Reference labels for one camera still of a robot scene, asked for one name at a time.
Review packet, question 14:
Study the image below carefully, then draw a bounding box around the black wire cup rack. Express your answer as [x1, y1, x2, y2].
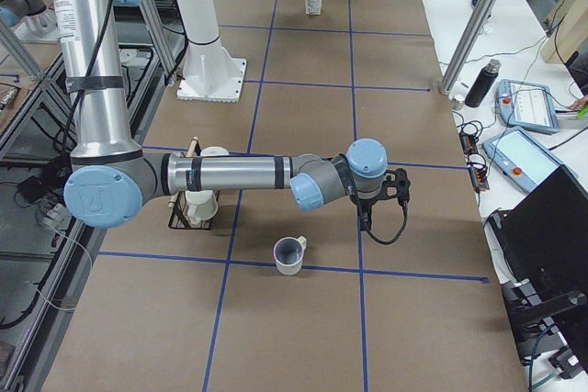
[166, 136, 221, 232]

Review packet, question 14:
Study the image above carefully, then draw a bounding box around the white mug with handle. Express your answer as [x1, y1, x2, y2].
[273, 236, 307, 276]

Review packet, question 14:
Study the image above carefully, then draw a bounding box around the near blue teach pendant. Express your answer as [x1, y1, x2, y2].
[482, 127, 564, 193]

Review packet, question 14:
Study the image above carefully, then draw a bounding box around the aluminium frame post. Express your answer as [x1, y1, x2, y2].
[439, 0, 496, 95]

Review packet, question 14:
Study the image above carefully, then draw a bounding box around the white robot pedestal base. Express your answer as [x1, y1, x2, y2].
[176, 0, 247, 103]

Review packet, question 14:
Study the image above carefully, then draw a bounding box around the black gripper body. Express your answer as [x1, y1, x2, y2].
[350, 168, 410, 207]

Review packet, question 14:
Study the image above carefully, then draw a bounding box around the black power strip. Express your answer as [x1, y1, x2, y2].
[458, 131, 490, 194]

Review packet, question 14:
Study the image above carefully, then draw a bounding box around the blue teach pendant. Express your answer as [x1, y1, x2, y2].
[496, 79, 559, 134]
[482, 127, 564, 193]

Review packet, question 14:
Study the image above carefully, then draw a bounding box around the far blue teach pendant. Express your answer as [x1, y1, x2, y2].
[496, 79, 559, 134]

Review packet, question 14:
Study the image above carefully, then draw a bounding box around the black water bottle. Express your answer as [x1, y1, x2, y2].
[464, 59, 502, 108]

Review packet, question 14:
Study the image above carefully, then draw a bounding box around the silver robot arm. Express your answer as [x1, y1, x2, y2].
[53, 0, 410, 230]
[1, 0, 47, 28]

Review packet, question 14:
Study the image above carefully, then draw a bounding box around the black laptop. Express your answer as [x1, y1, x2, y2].
[489, 166, 587, 367]

